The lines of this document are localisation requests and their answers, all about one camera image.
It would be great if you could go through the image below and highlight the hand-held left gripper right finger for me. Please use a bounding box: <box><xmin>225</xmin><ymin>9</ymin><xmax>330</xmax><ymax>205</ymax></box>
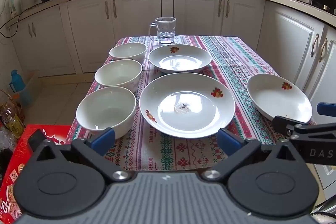
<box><xmin>201</xmin><ymin>128</ymin><xmax>300</xmax><ymax>184</ymax></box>

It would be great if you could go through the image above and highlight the white bowl with faint print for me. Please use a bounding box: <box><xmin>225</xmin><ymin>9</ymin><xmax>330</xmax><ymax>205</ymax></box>
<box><xmin>94</xmin><ymin>59</ymin><xmax>143</xmax><ymax>93</ymax></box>

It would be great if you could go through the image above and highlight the blue thermos jug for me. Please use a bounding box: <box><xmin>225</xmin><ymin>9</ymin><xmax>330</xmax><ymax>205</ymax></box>
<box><xmin>10</xmin><ymin>70</ymin><xmax>27</xmax><ymax>106</ymax></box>

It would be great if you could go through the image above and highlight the red cardboard box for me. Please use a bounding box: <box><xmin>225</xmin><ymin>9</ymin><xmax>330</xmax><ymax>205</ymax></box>
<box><xmin>0</xmin><ymin>124</ymin><xmax>72</xmax><ymax>224</ymax></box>

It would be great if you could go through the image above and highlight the patterned red green tablecloth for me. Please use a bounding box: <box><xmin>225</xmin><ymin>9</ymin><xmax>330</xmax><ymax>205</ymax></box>
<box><xmin>64</xmin><ymin>35</ymin><xmax>315</xmax><ymax>171</ymax></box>

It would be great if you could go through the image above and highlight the white flower print plate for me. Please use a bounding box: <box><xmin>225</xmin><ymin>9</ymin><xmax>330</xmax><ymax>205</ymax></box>
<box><xmin>148</xmin><ymin>44</ymin><xmax>212</xmax><ymax>74</ymax></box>
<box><xmin>246</xmin><ymin>74</ymin><xmax>313</xmax><ymax>123</ymax></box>

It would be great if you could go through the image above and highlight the clear glass mug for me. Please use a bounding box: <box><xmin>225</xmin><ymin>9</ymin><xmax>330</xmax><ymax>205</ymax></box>
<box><xmin>149</xmin><ymin>17</ymin><xmax>176</xmax><ymax>45</ymax></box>

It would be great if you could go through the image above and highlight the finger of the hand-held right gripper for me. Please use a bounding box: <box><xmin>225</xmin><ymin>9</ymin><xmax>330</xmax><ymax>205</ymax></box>
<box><xmin>272</xmin><ymin>116</ymin><xmax>336</xmax><ymax>138</ymax></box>
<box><xmin>317</xmin><ymin>102</ymin><xmax>336</xmax><ymax>115</ymax></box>

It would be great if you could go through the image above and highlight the large white bowl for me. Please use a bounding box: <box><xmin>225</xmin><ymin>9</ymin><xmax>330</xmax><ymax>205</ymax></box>
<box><xmin>76</xmin><ymin>86</ymin><xmax>137</xmax><ymax>139</ymax></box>

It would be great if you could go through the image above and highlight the white bowl with pink print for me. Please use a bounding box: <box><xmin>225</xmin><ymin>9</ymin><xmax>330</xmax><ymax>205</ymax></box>
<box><xmin>109</xmin><ymin>43</ymin><xmax>147</xmax><ymax>63</ymax></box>

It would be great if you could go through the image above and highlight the yellow cooking oil bottle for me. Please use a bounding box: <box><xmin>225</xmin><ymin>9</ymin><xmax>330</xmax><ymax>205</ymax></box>
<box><xmin>1</xmin><ymin>106</ymin><xmax>25</xmax><ymax>139</ymax></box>

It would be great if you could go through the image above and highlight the large stained white flower plate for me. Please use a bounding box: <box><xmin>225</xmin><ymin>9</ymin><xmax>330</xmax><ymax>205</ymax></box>
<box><xmin>139</xmin><ymin>72</ymin><xmax>235</xmax><ymax>139</ymax></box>

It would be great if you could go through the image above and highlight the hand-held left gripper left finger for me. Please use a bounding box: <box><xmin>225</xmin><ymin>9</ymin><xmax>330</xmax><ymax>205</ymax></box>
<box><xmin>28</xmin><ymin>127</ymin><xmax>132</xmax><ymax>184</ymax></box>

